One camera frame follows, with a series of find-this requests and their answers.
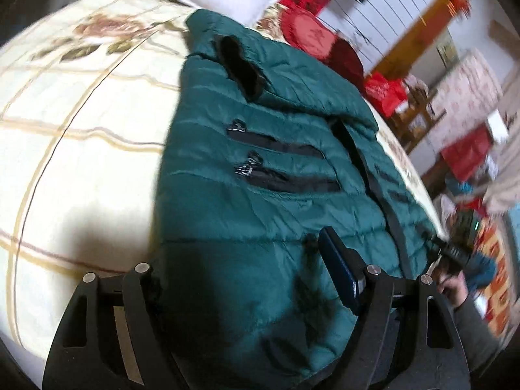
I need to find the green puffer jacket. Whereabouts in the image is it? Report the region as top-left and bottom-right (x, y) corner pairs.
(154, 8), (443, 379)

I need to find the person's right forearm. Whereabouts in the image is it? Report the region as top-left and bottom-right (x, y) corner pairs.
(458, 292), (503, 376)

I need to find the dark red velvet cushion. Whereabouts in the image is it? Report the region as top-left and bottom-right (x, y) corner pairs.
(325, 38), (367, 92)

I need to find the floral checked bed sheet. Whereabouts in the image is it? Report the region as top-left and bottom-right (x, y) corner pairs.
(0, 0), (449, 360)

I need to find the floral cloth cover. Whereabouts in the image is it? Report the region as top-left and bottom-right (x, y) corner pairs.
(428, 48), (505, 131)

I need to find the small wall picture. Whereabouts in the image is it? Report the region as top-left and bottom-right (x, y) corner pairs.
(436, 33), (458, 68)

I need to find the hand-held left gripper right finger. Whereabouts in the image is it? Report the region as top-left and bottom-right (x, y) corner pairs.
(318, 227), (472, 390)

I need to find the person's right hand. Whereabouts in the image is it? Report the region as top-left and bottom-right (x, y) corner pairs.
(440, 274), (471, 309)

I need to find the red box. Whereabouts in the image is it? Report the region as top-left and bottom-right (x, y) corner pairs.
(441, 126), (495, 180)

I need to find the red gift bag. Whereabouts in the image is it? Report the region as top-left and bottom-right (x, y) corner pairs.
(363, 71), (409, 117)

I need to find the wooden chair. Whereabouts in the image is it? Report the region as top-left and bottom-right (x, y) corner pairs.
(390, 77), (436, 153)

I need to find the red heart-shaped cushion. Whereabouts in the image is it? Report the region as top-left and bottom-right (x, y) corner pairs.
(278, 8), (339, 61)

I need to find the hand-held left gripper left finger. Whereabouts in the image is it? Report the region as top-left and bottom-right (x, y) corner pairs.
(42, 263), (191, 390)

